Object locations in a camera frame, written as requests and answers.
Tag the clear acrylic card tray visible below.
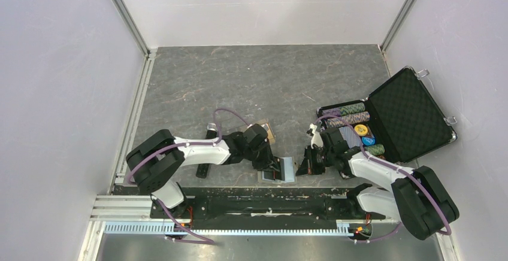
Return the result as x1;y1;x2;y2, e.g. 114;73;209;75
238;120;275;147

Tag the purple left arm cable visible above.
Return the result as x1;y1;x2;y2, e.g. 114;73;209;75
126;107;251;245

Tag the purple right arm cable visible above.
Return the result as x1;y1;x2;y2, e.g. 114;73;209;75
313;114;452;244

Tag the beige leather card holder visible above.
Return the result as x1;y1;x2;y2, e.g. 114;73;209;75
258;157;297;184

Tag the yellow dealer chip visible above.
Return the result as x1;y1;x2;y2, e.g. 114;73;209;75
354;124;369;136

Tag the purple yellow chip stack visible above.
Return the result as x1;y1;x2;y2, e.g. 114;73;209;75
325;111;370;128

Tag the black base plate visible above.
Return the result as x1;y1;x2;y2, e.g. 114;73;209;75
170;187;385;230

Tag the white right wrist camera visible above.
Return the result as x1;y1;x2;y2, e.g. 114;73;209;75
306;123;323;148

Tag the black glitter stick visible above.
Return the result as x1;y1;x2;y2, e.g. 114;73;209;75
195;164;210;179

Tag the blue dealer chip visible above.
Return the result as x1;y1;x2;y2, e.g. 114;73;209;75
361;136;376;146

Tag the black card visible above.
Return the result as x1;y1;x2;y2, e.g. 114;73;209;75
261;171;276;182
272;157;283;180

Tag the gold card stack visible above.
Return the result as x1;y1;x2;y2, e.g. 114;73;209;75
261;123;275;142

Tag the purple green chip stack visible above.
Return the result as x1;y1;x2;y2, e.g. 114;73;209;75
321;102;365;116

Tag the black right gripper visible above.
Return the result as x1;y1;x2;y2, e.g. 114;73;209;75
296;145;334;177

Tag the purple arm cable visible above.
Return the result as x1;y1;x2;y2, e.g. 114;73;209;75
126;107;251;245
313;114;452;244

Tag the black poker chip case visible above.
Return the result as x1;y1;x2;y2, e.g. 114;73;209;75
316;66;457;163

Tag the blue playing card deck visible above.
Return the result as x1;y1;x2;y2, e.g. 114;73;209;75
339;126;363;148

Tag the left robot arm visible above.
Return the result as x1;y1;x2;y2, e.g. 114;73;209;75
125;124;283;218

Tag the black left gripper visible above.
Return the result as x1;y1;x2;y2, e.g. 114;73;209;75
246;139;280;173

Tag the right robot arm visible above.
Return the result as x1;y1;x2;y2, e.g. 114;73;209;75
297;124;460;240

